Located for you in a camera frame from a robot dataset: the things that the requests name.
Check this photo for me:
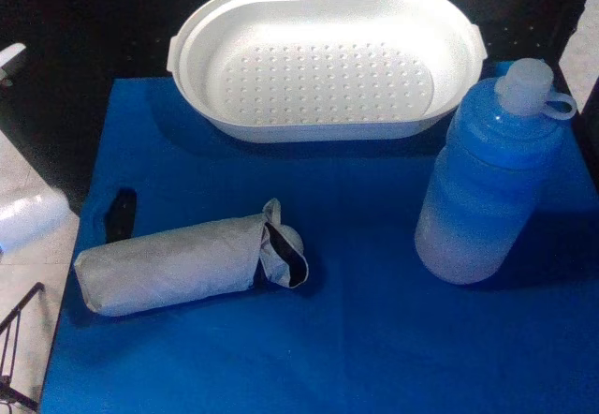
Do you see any blue translucent water bottle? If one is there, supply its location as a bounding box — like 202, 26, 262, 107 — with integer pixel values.
414, 57, 577, 287

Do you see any white oval perforated basin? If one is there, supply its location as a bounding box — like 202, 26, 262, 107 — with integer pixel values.
167, 0, 489, 144

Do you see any blue table cloth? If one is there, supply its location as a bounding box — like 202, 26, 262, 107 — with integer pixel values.
39, 60, 599, 414

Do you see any grey umbrella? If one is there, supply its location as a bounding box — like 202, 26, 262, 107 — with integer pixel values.
73, 197, 310, 318

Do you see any black metal stand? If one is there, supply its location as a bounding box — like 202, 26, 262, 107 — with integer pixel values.
0, 281, 46, 411

